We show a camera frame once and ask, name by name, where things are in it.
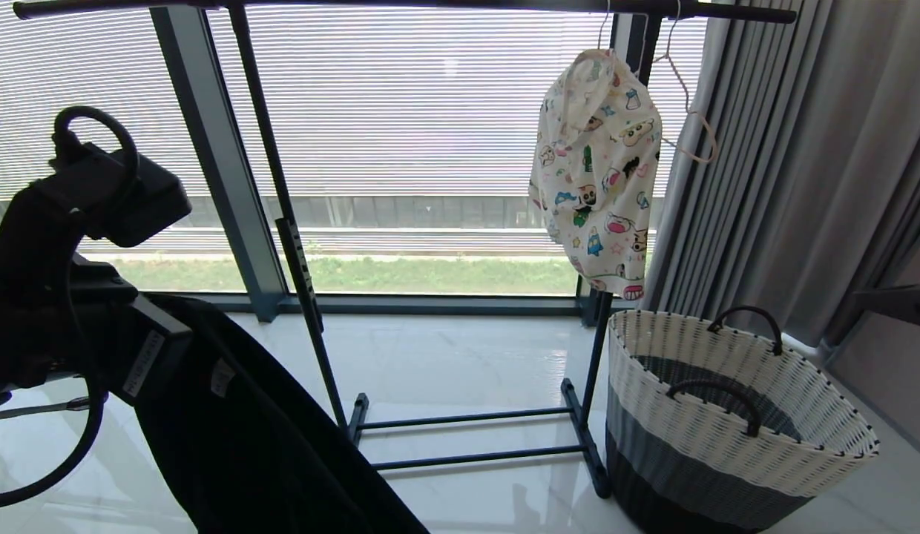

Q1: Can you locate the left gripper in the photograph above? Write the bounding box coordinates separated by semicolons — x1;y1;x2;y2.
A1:
30;256;195;407

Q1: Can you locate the black garment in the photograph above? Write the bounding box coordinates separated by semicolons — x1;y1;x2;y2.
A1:
132;293;431;534

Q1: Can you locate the cream printed garment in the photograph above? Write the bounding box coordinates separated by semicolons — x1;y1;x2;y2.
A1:
529;48;663;301

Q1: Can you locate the pink clothes hanger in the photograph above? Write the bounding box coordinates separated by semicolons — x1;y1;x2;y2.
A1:
653;0;720;165
595;0;617;56

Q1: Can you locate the black clothes rack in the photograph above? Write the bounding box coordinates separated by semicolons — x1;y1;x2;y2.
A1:
13;0;798;499

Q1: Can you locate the white laundry basket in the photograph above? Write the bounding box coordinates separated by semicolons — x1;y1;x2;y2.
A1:
605;306;880;534

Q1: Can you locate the window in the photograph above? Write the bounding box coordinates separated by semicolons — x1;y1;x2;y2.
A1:
0;0;709;323

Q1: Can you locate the grey curtain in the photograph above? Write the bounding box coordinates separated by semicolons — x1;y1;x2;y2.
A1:
642;0;920;349

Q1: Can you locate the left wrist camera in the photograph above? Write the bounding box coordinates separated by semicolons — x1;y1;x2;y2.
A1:
0;141;194;297

